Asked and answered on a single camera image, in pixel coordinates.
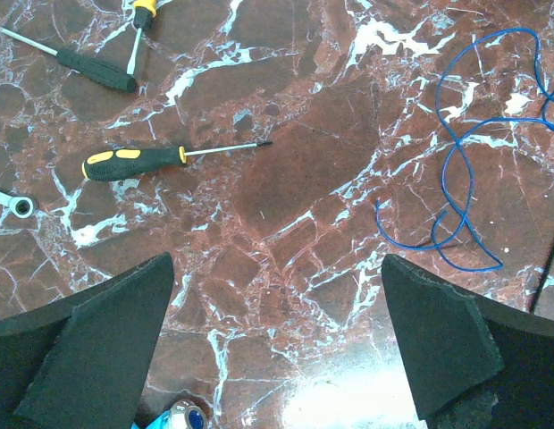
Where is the yellow handled flat screwdriver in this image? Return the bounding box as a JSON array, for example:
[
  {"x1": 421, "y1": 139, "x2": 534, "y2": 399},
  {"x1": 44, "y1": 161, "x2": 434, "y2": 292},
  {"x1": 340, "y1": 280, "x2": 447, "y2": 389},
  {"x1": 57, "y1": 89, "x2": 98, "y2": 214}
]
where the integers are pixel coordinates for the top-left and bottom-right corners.
[{"x1": 126, "y1": 0, "x2": 157, "y2": 76}]

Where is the yellow black phillips screwdriver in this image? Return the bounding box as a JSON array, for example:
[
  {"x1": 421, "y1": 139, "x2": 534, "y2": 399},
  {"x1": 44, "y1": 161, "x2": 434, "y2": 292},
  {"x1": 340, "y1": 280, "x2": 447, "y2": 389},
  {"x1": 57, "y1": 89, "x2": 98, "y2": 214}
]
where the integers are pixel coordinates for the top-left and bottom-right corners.
[{"x1": 81, "y1": 141, "x2": 272, "y2": 182}]

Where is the black zip tie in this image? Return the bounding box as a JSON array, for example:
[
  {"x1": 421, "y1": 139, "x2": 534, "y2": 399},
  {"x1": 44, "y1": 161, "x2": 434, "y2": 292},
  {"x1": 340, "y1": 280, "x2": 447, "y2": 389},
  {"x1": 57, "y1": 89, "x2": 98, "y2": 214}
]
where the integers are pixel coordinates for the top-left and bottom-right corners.
[{"x1": 529, "y1": 239, "x2": 554, "y2": 314}]

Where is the silver ratchet wrench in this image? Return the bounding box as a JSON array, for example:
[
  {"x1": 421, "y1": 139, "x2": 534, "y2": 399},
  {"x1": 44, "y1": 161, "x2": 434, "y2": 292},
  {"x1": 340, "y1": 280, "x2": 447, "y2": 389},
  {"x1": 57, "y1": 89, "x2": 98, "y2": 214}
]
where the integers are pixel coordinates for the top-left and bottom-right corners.
[{"x1": 0, "y1": 190, "x2": 38, "y2": 219}]

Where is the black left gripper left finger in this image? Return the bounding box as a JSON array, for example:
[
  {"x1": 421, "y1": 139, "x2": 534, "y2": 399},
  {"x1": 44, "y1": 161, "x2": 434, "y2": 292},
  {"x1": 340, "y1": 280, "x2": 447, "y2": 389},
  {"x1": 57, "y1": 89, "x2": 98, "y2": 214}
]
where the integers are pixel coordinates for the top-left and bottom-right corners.
[{"x1": 0, "y1": 252, "x2": 174, "y2": 428}]

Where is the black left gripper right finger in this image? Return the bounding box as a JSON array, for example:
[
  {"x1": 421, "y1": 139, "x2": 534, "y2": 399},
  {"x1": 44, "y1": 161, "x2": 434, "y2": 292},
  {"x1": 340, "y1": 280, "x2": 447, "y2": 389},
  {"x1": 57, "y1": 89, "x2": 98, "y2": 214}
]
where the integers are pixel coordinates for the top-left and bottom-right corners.
[{"x1": 381, "y1": 254, "x2": 554, "y2": 428}]

